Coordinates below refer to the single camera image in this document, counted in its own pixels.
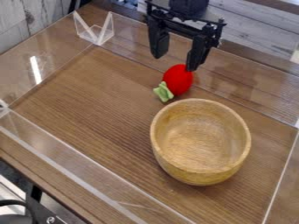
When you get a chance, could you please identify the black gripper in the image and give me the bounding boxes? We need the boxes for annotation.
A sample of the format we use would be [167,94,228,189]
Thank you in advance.
[145,0,228,72]

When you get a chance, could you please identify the red plush strawberry toy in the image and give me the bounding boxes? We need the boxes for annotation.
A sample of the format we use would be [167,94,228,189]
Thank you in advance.
[154,64,193,102]

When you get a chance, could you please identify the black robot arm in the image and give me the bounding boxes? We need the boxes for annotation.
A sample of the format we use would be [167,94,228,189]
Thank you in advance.
[145,0,228,72]

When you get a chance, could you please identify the wooden bowl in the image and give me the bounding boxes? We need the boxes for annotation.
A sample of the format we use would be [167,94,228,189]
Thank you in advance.
[150,98,252,186]

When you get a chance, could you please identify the clear acrylic tray walls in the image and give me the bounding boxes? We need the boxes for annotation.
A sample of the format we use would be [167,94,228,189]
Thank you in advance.
[0,6,299,224]

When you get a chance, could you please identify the black table frame bracket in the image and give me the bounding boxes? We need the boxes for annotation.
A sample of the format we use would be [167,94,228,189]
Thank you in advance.
[26,185,69,224]

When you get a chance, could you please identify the black cable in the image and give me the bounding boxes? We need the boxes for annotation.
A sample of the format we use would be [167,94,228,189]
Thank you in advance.
[0,199,30,215]

